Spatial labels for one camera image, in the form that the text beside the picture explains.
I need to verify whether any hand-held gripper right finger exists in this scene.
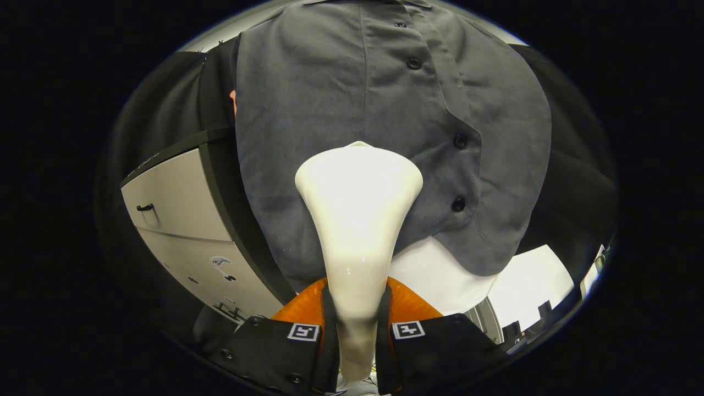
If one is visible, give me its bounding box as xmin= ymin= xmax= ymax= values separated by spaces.
xmin=376 ymin=277 xmax=498 ymax=395

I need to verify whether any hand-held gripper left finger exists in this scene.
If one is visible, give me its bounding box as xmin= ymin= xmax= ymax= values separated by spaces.
xmin=220 ymin=277 xmax=339 ymax=394

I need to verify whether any white garment steamer head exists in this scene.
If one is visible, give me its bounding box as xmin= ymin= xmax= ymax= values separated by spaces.
xmin=295 ymin=141 xmax=424 ymax=383

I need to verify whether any dark grey button shirt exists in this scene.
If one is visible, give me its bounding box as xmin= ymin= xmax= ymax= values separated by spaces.
xmin=231 ymin=0 xmax=552 ymax=292

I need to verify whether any white mannequin torso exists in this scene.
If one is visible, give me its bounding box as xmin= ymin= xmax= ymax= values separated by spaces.
xmin=388 ymin=236 xmax=498 ymax=316

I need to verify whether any white top side cabinet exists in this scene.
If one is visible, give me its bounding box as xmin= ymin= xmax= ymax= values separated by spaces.
xmin=465 ymin=245 xmax=575 ymax=344

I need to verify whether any grey cabinet with dark top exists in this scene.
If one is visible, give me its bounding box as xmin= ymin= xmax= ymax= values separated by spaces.
xmin=120 ymin=129 xmax=298 ymax=325

